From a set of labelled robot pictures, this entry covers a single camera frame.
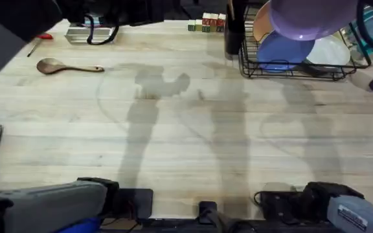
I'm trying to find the peach plate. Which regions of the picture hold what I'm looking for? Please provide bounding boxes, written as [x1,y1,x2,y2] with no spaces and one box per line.
[252,1,274,43]

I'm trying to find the blue plate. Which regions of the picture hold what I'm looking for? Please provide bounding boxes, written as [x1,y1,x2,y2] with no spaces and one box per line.
[256,30,316,72]

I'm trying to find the purple plate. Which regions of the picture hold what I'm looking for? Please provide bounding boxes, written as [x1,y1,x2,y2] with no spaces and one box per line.
[268,0,359,42]

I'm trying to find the white plate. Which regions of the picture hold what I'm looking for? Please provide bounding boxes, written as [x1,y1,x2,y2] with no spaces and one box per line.
[305,34,351,67]

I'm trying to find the silver metal tray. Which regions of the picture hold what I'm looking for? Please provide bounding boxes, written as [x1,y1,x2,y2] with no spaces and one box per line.
[64,23,116,45]

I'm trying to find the toy blocks on green board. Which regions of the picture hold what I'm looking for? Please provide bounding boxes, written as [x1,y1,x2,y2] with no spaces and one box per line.
[187,12,227,33]

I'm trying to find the wooden spoon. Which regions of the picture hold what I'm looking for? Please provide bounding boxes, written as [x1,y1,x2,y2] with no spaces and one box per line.
[36,58,105,75]

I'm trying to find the black upright holder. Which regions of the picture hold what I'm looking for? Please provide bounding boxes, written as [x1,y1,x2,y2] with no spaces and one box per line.
[224,0,246,56]

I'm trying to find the teal box heap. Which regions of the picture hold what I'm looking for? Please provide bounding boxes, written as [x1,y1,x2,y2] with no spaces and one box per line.
[341,5,373,61]

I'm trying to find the black cable loop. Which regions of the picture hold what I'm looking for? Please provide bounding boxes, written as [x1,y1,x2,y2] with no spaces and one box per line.
[85,14,120,46]

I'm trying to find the red handled screwdriver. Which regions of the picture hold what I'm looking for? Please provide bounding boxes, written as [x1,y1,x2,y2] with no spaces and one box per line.
[27,33,54,58]

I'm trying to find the black wire dish rack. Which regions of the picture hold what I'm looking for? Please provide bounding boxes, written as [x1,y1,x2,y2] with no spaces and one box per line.
[238,3,372,82]

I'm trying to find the black rail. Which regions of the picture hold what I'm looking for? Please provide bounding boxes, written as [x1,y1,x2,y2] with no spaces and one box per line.
[98,200,336,233]

